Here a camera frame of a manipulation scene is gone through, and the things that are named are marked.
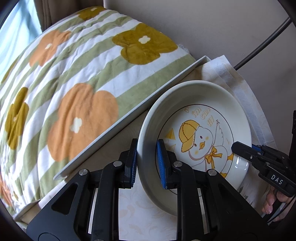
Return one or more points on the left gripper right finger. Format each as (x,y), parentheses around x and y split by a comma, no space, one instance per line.
(208,206)

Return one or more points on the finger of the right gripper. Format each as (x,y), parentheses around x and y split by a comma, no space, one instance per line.
(244,151)
(256,147)

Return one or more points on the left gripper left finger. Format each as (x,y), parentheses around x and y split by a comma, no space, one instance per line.
(86,208)

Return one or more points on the duck cartoon plate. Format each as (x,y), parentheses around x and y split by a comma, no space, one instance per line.
(198,121)

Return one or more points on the cream floral tablecloth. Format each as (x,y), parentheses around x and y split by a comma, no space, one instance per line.
(192,153)

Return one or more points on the black curved lamp stand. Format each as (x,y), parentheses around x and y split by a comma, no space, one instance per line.
(264,44)

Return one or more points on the floral striped quilt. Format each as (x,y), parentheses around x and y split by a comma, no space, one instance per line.
(68,87)

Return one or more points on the blue window cloth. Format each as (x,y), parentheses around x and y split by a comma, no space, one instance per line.
(20,27)

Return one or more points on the right brown curtain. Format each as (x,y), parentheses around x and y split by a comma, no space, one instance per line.
(51,11)

